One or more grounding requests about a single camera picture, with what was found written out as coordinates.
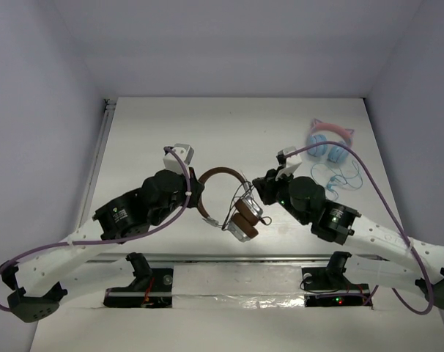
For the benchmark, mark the aluminium side rail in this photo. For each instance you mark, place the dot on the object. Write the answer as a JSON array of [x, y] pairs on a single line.
[[97, 156]]

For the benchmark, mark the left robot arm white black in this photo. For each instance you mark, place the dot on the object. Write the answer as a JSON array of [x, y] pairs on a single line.
[[45, 278]]

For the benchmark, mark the brown silver headphones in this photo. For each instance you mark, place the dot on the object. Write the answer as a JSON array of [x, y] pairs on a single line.
[[244, 211]]

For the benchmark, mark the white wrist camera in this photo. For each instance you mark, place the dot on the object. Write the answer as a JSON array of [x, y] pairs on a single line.
[[178, 158], [289, 160]]

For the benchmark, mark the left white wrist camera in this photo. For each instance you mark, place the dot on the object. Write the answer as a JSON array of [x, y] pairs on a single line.
[[178, 158]]

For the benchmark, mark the white foil-taped cover block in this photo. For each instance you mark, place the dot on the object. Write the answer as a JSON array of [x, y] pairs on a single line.
[[237, 286]]

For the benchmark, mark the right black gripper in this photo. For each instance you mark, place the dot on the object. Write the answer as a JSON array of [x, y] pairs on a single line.
[[264, 187]]

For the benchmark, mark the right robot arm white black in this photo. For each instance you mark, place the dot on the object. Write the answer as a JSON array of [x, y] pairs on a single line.
[[403, 262]]

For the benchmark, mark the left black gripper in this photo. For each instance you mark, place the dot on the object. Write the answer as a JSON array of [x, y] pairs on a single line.
[[194, 186]]

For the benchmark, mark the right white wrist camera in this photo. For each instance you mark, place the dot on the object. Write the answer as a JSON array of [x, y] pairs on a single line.
[[289, 160]]

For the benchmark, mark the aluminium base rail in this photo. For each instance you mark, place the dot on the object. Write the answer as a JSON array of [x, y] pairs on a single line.
[[222, 262]]

